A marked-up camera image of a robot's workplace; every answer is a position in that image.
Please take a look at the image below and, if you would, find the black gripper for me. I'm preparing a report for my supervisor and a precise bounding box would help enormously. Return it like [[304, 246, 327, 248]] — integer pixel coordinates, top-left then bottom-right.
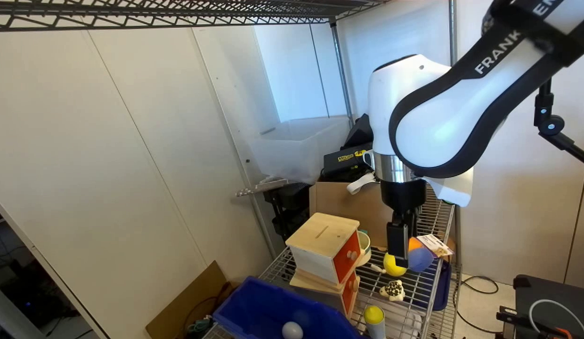
[[378, 177, 429, 259]]

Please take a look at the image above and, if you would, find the small tortoise doll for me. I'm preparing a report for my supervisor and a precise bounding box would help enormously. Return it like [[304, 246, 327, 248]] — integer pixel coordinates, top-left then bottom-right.
[[376, 278, 406, 303]]

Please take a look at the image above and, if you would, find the brown cardboard box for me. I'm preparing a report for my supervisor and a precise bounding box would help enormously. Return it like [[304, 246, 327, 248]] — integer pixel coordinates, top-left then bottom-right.
[[306, 178, 393, 250]]

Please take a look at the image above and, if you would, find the small wooden red-front box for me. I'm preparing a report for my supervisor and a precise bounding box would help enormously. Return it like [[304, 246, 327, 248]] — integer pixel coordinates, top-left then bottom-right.
[[287, 269, 363, 318]]

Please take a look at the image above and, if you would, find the large wooden red-front box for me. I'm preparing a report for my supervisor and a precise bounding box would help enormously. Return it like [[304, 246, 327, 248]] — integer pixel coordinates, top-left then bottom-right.
[[284, 210, 363, 288]]

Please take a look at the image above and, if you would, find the blue plastic box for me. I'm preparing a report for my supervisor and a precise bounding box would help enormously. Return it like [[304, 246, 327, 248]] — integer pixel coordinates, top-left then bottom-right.
[[212, 274, 363, 339]]

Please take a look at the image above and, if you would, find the yellow soft ball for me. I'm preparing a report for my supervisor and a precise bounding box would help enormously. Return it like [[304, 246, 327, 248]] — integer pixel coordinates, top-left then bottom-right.
[[382, 250, 408, 278]]

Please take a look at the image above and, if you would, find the blue soft ball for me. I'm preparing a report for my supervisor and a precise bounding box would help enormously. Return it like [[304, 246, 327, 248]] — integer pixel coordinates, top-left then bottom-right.
[[406, 244, 436, 274]]

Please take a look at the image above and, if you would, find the white purple package card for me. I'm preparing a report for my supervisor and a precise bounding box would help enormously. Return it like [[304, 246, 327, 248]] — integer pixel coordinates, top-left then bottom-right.
[[417, 231, 453, 259]]

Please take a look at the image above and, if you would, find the blue bucket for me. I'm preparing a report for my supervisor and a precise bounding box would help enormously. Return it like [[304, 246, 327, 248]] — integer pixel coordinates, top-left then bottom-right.
[[431, 261, 453, 312]]

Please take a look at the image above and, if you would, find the white cloth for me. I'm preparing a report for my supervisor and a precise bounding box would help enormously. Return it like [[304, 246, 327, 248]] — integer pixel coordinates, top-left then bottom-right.
[[344, 171, 380, 195]]

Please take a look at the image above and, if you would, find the pale wrist-mounted plate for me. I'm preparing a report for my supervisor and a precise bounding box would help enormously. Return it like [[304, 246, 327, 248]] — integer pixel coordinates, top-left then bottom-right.
[[425, 167, 476, 210]]

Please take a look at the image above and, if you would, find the yellow-topped toy bottle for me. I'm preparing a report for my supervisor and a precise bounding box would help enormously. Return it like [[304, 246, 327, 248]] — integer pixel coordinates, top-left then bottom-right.
[[363, 303, 389, 339]]

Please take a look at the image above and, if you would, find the black bag yellow logo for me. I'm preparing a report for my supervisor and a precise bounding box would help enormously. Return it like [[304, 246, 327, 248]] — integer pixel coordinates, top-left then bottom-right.
[[317, 146, 374, 184]]

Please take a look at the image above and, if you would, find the black object beside carton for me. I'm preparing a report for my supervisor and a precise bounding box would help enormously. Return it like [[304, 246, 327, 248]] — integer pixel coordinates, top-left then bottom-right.
[[263, 180, 312, 241]]

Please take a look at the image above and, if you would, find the clear plastic storage bin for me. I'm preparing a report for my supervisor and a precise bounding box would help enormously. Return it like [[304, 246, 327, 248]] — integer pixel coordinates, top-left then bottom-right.
[[240, 113, 353, 184]]

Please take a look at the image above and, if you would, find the flat brown cardboard piece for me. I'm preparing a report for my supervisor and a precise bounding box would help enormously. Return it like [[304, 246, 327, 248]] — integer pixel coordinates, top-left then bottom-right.
[[144, 259, 231, 339]]

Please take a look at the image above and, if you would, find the metal wire shelf rack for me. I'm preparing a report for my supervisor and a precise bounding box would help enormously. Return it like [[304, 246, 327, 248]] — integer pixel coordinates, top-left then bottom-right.
[[0, 0, 463, 339]]

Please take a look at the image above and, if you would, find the black floor cable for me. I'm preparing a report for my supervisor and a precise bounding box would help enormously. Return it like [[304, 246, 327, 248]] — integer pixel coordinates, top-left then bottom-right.
[[451, 273, 502, 337]]

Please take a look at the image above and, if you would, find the silver metal bracket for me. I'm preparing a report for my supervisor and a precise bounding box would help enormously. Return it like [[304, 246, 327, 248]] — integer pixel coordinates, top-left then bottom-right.
[[229, 177, 293, 201]]

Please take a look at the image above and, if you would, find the white cable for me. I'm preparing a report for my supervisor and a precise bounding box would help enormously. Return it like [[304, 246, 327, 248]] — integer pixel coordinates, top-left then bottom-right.
[[527, 297, 584, 339]]

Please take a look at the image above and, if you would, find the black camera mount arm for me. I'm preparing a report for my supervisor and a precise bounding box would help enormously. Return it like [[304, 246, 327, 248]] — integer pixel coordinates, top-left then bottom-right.
[[532, 80, 584, 169]]

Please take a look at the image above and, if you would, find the thick black cable sleeve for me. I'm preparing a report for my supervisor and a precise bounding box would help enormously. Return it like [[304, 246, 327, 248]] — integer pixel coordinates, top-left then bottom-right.
[[385, 0, 584, 180]]

